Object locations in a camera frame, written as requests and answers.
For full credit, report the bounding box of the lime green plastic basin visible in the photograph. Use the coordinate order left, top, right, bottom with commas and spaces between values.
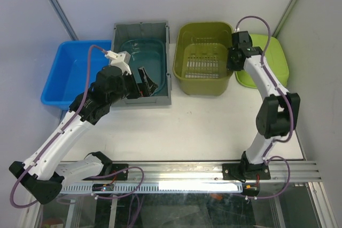
235, 34, 289, 89

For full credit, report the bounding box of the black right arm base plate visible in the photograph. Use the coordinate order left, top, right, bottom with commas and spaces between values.
222, 162, 271, 183

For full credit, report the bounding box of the grey plastic crate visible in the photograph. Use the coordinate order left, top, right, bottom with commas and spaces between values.
111, 21, 172, 108

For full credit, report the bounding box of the left aluminium corner post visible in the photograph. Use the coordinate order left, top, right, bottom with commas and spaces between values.
48, 0, 79, 41

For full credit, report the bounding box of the white slotted cable duct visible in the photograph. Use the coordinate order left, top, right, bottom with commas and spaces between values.
61, 181, 243, 194

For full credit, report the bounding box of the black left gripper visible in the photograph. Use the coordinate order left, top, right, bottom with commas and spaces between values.
108, 67, 158, 106

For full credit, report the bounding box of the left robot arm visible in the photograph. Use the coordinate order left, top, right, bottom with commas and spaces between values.
9, 66, 158, 205

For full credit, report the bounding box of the olive green slotted basket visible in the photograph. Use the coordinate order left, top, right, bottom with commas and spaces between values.
173, 21, 232, 96

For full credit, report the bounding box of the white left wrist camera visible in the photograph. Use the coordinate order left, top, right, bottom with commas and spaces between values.
105, 51, 132, 75

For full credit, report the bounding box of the blue plastic tub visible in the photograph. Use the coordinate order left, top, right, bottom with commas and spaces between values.
41, 40, 111, 110

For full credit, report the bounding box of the right aluminium corner post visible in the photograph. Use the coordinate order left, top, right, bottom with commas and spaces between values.
272, 0, 298, 38

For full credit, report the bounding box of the aluminium corner post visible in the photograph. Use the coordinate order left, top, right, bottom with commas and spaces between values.
48, 0, 79, 41
272, 0, 298, 38

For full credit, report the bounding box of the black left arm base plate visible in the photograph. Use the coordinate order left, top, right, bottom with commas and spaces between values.
83, 163, 129, 181

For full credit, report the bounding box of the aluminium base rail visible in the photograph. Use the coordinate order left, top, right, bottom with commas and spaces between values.
113, 160, 322, 184

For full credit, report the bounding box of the teal transparent tub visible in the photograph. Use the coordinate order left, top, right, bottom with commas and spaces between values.
119, 38, 166, 96

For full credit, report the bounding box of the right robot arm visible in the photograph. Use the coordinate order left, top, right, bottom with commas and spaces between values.
223, 31, 300, 183

